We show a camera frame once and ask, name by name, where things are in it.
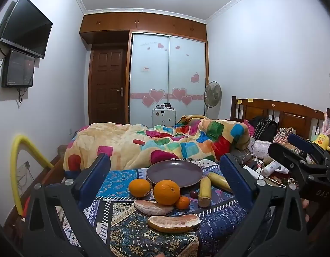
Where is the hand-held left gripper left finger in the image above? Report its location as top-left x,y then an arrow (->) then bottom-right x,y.
22,152 -> 114,257

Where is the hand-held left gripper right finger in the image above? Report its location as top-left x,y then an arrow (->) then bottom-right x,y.
220,153 -> 308,257

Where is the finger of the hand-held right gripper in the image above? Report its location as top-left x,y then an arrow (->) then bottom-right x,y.
269,142 -> 330,178
287,133 -> 330,166

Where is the large orange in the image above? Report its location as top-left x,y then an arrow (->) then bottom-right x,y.
129,178 -> 152,199
153,180 -> 181,206

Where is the small tangerine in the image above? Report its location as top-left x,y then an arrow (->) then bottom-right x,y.
176,196 -> 191,210

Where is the dark purple plate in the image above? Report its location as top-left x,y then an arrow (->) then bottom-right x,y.
146,160 -> 203,188

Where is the peeled pomelo segment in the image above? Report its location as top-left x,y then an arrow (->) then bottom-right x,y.
134,200 -> 175,216
147,215 -> 201,233

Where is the person's right hand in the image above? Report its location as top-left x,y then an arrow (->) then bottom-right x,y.
301,199 -> 310,223

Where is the striped cloth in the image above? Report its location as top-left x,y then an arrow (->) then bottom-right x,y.
273,127 -> 296,143

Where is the white bottle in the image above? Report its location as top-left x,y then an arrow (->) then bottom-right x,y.
261,161 -> 278,177

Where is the yellow plush toy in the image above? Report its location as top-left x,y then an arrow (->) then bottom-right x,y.
312,127 -> 330,151

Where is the pink floral pillow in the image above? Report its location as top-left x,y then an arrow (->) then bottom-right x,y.
253,140 -> 274,160

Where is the wooden bed headboard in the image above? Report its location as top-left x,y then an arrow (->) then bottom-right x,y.
230,96 -> 326,140

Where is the black backpack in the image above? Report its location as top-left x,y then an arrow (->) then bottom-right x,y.
252,116 -> 278,142

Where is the colourful patchwork blanket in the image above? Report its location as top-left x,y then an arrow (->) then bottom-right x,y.
63,115 -> 250,171

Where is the patterned blue tablecloth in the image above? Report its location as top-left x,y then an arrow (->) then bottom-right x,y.
60,161 -> 262,257

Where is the standing electric fan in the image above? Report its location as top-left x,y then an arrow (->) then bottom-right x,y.
203,81 -> 222,118

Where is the white suitcase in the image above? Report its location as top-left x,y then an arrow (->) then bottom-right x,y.
151,107 -> 177,127

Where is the brown wooden door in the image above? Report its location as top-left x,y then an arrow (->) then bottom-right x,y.
88,49 -> 126,125

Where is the wooden wardrobe with glass doors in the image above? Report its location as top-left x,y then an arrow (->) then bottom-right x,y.
79,12 -> 209,126

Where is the small black monitor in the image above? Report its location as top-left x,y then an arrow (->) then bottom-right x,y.
1,49 -> 37,88

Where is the wall-mounted black television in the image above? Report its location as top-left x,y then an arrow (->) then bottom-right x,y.
0,0 -> 53,59

